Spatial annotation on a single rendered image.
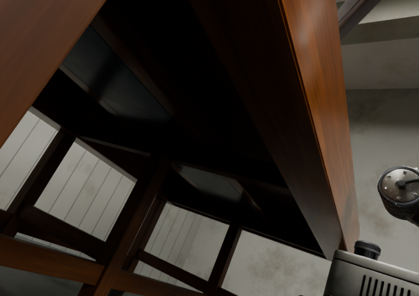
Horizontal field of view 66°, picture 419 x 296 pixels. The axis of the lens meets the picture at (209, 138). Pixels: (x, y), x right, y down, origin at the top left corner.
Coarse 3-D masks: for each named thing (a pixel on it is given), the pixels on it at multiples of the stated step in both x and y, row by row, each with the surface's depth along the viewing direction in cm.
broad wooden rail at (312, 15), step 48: (192, 0) 39; (240, 0) 36; (288, 0) 36; (240, 48) 43; (288, 48) 40; (336, 48) 58; (240, 96) 55; (288, 96) 49; (336, 96) 64; (288, 144) 63; (336, 144) 72; (336, 192) 83; (336, 240) 118
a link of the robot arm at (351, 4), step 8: (352, 0) 78; (360, 0) 76; (368, 0) 76; (376, 0) 76; (344, 8) 80; (352, 8) 78; (360, 8) 77; (368, 8) 78; (344, 16) 80; (352, 16) 79; (360, 16) 80; (344, 24) 81; (352, 24) 81; (344, 32) 83
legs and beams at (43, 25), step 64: (0, 0) 13; (64, 0) 15; (128, 0) 64; (0, 64) 14; (192, 64) 76; (0, 128) 14; (256, 128) 92; (0, 256) 72; (64, 256) 87; (128, 256) 192
